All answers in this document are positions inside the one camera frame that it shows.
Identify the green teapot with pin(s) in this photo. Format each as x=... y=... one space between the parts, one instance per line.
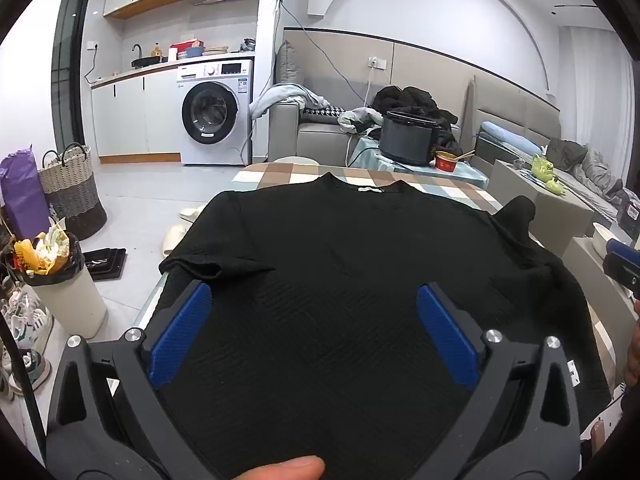
x=542 y=166

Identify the light blue blanket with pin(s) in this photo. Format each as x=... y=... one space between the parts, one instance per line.
x=285 y=95

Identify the grey pillow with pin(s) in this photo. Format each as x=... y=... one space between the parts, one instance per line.
x=290 y=62

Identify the checkered tablecloth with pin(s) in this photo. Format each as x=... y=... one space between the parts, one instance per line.
x=300 y=175

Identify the black sink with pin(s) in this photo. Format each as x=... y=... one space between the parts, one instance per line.
x=147 y=62

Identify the yellow bottle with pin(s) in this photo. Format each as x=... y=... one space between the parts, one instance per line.
x=157 y=51

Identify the white base cabinets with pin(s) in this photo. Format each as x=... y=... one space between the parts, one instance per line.
x=130 y=115

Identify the beige slipper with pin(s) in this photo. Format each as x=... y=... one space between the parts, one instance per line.
x=174 y=240
x=192 y=213

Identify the dark grey clothing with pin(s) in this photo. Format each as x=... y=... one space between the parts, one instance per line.
x=565 y=152

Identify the white wall socket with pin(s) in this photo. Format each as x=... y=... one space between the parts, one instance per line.
x=377 y=63

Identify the houndstooth cushion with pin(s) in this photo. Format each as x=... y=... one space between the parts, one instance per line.
x=325 y=110

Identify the white bowl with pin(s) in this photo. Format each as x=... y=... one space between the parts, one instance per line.
x=604 y=242

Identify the black box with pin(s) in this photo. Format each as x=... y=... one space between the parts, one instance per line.
x=629 y=217

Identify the person's right hand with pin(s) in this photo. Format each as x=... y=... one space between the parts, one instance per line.
x=633 y=350

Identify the black knit sweater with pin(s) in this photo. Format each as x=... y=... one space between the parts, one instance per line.
x=325 y=285

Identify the white green sneaker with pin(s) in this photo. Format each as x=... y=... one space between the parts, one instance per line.
x=27 y=372
x=25 y=322

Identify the blue basin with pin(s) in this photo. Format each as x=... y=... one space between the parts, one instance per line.
x=192 y=53

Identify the woven laundry basket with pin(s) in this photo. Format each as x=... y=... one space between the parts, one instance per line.
x=75 y=195

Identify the white crumpled cloth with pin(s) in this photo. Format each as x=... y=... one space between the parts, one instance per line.
x=357 y=119

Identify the person's left hand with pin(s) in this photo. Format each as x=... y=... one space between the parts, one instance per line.
x=280 y=469

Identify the beige folded board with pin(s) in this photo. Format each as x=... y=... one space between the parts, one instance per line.
x=469 y=115

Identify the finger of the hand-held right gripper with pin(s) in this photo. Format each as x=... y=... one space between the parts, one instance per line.
x=622 y=249
x=620 y=270

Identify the wooden chopsticks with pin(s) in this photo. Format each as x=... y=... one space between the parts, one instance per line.
x=465 y=155

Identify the grey side cabinet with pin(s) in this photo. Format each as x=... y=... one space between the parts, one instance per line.
x=545 y=210

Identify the blue pillow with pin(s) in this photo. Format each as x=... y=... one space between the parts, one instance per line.
x=510 y=137

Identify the red bowl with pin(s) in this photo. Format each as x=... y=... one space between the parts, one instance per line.
x=446 y=162

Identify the black faucet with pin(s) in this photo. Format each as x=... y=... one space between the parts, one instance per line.
x=136 y=50

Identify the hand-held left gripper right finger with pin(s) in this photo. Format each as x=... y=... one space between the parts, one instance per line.
x=445 y=330

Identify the black tray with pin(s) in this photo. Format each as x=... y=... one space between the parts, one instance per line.
x=102 y=262

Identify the red box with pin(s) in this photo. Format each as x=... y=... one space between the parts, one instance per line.
x=184 y=45

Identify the dark glass door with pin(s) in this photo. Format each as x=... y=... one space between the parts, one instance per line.
x=70 y=60

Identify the white washing machine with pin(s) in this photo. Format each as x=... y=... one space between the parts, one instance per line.
x=220 y=140

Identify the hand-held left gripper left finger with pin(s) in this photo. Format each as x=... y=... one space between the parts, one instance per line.
x=180 y=330

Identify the grey blanket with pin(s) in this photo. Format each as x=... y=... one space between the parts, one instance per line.
x=597 y=175

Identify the crumpled yellow wrappers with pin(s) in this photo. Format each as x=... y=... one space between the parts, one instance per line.
x=42 y=252

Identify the grey sofa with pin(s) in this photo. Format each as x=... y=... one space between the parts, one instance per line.
x=285 y=135

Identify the purple bag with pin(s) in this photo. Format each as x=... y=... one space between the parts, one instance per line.
x=20 y=195

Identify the black jacket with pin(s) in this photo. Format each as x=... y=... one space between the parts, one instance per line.
x=410 y=100

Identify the small table with blue cloth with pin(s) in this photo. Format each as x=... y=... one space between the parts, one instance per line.
x=365 y=152

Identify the white trash bin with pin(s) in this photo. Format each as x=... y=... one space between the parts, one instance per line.
x=70 y=300

